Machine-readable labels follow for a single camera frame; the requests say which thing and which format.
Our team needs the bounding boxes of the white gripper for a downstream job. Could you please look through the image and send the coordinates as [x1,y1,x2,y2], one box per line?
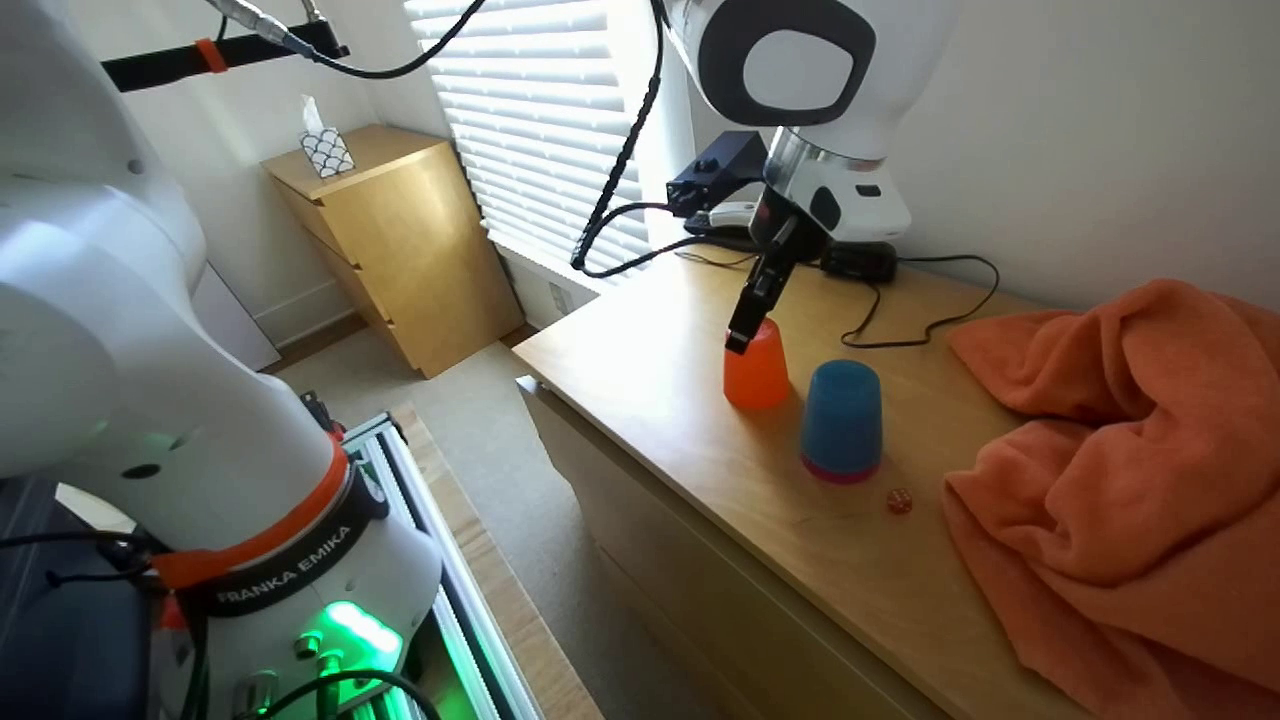
[724,126,913,352]

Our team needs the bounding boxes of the orange plastic cup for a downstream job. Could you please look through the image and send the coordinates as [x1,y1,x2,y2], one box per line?
[724,320,794,413]

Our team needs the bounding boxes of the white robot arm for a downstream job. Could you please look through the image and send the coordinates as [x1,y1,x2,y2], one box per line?
[0,0,448,720]

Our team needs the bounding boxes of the blue plastic cup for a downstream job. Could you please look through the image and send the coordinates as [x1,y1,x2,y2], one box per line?
[801,360,884,485]

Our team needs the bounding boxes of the black round device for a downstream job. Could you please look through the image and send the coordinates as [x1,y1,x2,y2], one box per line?
[819,240,895,284]

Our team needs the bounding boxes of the white window blinds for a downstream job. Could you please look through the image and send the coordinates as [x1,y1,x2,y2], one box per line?
[406,0,648,284]

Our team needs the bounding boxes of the wooden desk cabinet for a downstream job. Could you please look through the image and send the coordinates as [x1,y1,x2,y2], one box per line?
[518,255,1084,720]

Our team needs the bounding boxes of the light wooden dresser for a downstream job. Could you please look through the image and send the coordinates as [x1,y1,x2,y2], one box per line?
[266,124,523,377]

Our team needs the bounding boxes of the orange fleece blanket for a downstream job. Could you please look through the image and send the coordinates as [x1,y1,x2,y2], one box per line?
[946,280,1280,720]

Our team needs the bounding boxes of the patterned tissue box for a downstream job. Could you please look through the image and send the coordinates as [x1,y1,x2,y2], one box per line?
[302,100,352,179]

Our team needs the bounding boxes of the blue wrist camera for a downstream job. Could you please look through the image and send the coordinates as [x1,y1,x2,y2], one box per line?
[663,132,766,216]

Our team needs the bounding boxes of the black hanging robot cable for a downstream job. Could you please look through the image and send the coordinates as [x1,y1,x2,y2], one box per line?
[568,0,766,284]

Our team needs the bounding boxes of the black cable on desk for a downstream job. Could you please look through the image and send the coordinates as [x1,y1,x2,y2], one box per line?
[839,251,1003,352]

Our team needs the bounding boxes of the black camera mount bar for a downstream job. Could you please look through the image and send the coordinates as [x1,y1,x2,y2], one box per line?
[102,16,352,94]

